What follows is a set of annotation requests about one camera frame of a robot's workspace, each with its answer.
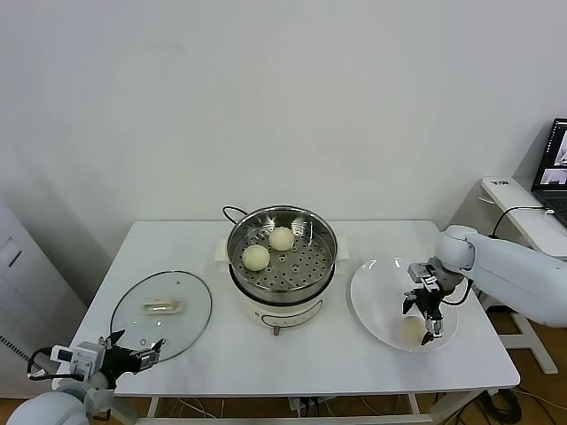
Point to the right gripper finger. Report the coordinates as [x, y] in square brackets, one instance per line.
[408, 301]
[434, 327]

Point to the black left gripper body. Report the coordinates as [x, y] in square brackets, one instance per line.
[121, 360]

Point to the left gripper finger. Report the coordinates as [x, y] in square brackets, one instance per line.
[149, 357]
[113, 338]

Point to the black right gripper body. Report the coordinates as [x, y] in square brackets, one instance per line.
[429, 299]

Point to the white steamed baozi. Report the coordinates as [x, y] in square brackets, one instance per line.
[409, 333]
[256, 258]
[281, 239]

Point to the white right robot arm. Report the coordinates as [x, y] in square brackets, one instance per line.
[509, 270]

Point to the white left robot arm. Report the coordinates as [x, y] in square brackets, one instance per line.
[48, 407]

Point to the perforated steel steamer basket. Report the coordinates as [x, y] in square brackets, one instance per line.
[301, 270]

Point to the white round plate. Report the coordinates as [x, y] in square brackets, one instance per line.
[376, 301]

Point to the white cabinet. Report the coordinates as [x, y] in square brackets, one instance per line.
[26, 288]

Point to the cream electric cooker pot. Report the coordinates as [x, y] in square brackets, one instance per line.
[288, 312]

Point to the white side table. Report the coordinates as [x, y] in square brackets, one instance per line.
[518, 199]

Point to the white power strip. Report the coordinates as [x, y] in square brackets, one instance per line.
[305, 405]

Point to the black open laptop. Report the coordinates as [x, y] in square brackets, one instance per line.
[556, 150]

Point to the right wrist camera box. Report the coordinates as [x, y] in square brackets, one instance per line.
[420, 271]

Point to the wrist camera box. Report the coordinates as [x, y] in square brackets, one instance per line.
[420, 271]
[84, 358]

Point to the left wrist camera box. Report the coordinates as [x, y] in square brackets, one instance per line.
[84, 358]

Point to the white table frame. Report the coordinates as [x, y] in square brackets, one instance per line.
[150, 407]

